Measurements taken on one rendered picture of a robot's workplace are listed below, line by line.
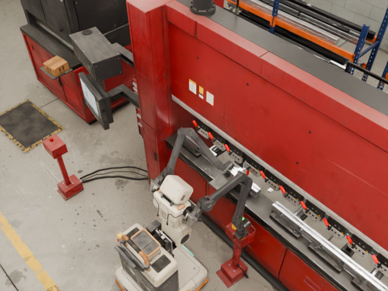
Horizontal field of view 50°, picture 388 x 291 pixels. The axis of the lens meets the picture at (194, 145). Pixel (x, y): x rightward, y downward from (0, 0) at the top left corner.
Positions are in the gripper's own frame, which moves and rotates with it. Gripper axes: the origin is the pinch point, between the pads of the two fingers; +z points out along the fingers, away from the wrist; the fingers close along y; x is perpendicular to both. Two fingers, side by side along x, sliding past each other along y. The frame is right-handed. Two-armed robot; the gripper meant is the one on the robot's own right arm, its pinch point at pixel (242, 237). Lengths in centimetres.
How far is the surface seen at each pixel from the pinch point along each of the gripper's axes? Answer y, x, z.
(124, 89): 4, 179, -50
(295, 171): 50, -15, -68
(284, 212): 37.9, -12.1, -13.3
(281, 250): 18.7, -26.9, 12.4
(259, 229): 16.9, -1.8, 7.7
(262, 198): 35.3, 13.3, -4.5
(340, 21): 244, 115, -10
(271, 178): 42, 4, -45
